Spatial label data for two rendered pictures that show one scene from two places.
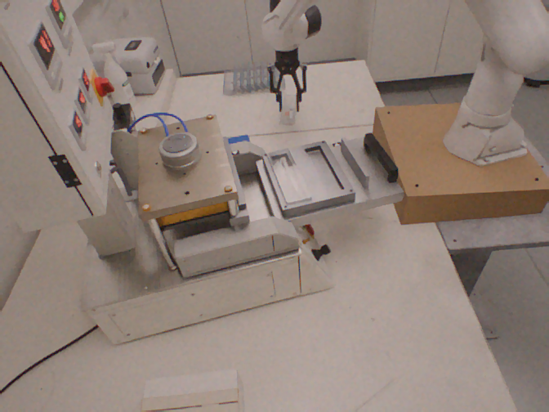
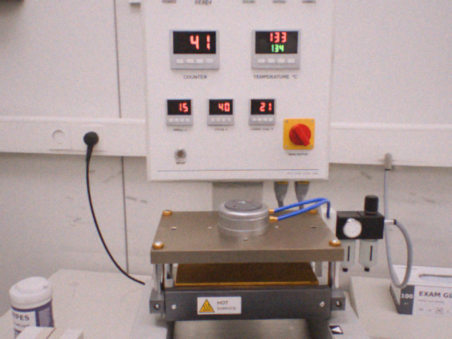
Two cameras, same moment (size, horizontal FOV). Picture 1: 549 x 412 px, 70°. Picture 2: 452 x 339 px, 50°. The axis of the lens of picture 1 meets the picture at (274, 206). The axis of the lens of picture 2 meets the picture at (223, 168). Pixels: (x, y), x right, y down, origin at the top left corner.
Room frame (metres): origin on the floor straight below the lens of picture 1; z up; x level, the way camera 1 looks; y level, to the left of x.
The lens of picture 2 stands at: (0.71, -0.53, 1.36)
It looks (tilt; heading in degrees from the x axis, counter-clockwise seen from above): 12 degrees down; 98
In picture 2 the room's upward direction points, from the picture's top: straight up
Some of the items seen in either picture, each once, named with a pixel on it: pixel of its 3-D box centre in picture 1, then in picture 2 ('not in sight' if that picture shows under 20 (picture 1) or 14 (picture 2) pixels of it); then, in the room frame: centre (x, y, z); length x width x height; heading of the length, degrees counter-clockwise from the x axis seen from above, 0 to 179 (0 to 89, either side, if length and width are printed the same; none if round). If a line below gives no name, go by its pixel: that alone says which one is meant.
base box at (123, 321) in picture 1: (211, 236); not in sight; (0.67, 0.17, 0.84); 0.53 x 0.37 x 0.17; 100
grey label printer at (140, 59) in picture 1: (129, 65); not in sight; (1.61, 0.53, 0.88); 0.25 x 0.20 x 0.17; 82
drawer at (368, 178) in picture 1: (324, 175); not in sight; (0.70, -0.13, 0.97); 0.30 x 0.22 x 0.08; 100
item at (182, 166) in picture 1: (169, 164); (253, 236); (0.66, 0.21, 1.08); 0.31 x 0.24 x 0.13; 10
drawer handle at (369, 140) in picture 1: (380, 156); not in sight; (0.72, -0.26, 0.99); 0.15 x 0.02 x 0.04; 10
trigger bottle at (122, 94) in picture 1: (115, 75); not in sight; (1.45, 0.54, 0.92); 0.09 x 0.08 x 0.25; 91
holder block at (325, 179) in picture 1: (305, 176); not in sight; (0.69, -0.08, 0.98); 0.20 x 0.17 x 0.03; 10
